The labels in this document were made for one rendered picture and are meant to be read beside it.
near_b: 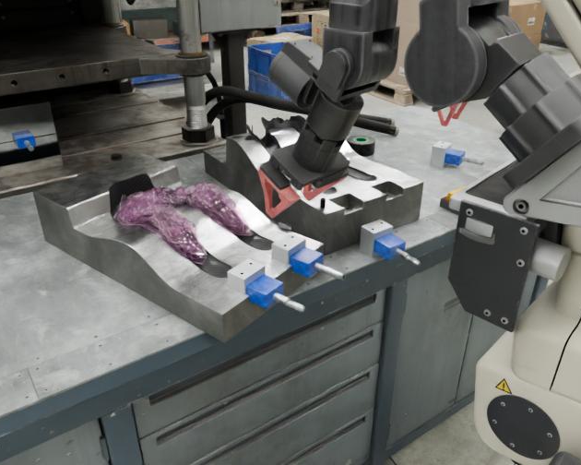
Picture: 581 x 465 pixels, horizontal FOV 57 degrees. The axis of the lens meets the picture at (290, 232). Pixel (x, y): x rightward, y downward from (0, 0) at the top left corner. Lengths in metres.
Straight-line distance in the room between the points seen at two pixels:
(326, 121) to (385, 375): 0.84
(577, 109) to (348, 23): 0.25
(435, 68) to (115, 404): 0.70
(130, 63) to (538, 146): 1.26
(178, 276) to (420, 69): 0.52
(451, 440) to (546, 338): 1.07
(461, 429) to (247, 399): 0.90
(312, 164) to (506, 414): 0.46
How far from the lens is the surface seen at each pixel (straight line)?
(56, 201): 1.08
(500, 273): 0.74
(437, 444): 1.79
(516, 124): 0.52
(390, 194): 1.15
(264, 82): 5.02
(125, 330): 0.89
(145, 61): 1.61
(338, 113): 0.66
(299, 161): 0.71
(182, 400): 1.02
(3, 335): 0.95
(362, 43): 0.61
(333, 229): 1.02
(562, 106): 0.52
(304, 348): 1.13
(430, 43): 0.54
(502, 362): 0.85
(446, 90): 0.54
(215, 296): 0.84
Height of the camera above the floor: 1.34
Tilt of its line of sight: 29 degrees down
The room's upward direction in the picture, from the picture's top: straight up
